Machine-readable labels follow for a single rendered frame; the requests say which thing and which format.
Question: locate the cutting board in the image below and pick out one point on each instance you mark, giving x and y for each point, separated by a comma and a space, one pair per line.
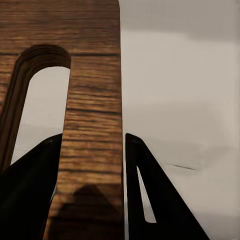
85, 37

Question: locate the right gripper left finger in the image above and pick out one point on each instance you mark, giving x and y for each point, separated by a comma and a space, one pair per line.
26, 190

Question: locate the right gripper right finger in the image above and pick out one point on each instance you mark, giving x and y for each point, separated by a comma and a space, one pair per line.
174, 219

